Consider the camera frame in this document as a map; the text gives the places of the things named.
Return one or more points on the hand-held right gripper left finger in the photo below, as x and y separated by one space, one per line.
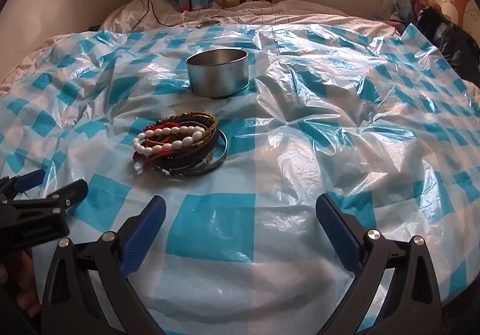
146 233

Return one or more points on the round metal lid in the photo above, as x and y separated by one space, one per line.
208 23

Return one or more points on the round metal tin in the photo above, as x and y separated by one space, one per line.
217 74

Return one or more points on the person's left hand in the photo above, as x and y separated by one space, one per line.
22 282

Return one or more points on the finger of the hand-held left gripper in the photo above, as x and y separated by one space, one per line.
30 181
63 194

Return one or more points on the black bag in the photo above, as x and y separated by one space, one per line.
450 42

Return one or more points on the blue checked plastic sheet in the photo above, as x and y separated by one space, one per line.
300 113

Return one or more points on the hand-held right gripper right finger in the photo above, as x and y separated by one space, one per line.
337 233

